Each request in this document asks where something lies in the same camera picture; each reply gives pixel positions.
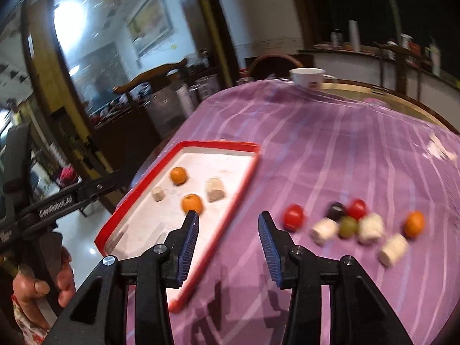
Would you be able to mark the person's left forearm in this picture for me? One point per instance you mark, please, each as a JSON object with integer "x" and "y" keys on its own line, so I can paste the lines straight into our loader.
{"x": 25, "y": 321}

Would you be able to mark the dark wooden chair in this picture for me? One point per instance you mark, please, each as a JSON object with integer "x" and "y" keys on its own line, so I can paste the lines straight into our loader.
{"x": 402, "y": 68}

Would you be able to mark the white mug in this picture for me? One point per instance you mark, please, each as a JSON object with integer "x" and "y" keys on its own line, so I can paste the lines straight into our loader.
{"x": 309, "y": 77}

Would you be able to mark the purple striped cloth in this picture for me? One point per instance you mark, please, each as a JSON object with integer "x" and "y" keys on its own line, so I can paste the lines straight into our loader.
{"x": 323, "y": 151}

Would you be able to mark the wooden chair with plastic cover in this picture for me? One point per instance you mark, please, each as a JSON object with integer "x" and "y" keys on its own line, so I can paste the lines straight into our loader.
{"x": 151, "y": 77}

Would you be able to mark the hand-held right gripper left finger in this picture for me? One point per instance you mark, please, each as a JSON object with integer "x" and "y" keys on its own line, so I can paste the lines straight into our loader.
{"x": 188, "y": 244}

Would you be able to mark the green grape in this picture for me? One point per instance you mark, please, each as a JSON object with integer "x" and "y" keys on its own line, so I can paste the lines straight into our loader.
{"x": 348, "y": 227}

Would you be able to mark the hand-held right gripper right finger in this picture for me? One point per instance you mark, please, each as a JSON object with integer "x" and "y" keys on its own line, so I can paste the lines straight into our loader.
{"x": 269, "y": 248}

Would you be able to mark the orange mandarin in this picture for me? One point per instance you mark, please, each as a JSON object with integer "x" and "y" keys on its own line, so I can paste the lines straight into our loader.
{"x": 192, "y": 203}
{"x": 178, "y": 175}
{"x": 415, "y": 224}

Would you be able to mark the tall white cup stack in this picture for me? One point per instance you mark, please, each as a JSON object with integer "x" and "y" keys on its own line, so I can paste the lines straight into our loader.
{"x": 354, "y": 36}

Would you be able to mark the white tumbler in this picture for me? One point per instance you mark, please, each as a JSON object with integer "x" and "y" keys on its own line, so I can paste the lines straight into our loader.
{"x": 435, "y": 61}

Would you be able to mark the red cherry tomato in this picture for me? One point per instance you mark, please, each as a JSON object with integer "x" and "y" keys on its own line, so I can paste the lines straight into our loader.
{"x": 357, "y": 208}
{"x": 294, "y": 217}

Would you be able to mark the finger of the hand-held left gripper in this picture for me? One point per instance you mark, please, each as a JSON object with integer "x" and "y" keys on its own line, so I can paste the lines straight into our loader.
{"x": 102, "y": 185}

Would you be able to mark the clear glass pitcher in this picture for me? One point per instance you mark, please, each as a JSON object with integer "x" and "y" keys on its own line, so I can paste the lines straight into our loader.
{"x": 206, "y": 86}

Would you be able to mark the dark purple plum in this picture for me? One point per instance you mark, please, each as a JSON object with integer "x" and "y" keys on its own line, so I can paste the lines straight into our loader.
{"x": 336, "y": 210}

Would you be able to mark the red cloth bundle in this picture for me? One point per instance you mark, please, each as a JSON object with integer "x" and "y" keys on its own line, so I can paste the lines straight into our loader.
{"x": 68, "y": 175}

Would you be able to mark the small beige fibrous chunk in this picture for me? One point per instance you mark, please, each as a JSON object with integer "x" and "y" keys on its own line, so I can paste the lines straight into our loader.
{"x": 158, "y": 193}

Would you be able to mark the clear bottle with red cap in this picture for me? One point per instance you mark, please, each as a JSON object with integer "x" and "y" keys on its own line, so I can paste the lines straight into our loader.
{"x": 244, "y": 77}

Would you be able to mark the framed fish painting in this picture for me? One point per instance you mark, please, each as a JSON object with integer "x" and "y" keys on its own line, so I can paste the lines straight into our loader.
{"x": 151, "y": 18}

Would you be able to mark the dark wooden sideboard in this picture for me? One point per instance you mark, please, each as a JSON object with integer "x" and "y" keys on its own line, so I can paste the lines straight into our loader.
{"x": 118, "y": 140}

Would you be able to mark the round wooden hoop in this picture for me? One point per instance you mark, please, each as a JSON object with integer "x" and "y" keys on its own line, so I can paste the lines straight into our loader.
{"x": 273, "y": 56}

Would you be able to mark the red rimmed white tray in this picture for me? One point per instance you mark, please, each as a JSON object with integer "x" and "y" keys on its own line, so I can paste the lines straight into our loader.
{"x": 151, "y": 222}

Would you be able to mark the person's left hand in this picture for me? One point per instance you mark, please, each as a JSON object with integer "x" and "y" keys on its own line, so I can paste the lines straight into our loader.
{"x": 30, "y": 285}

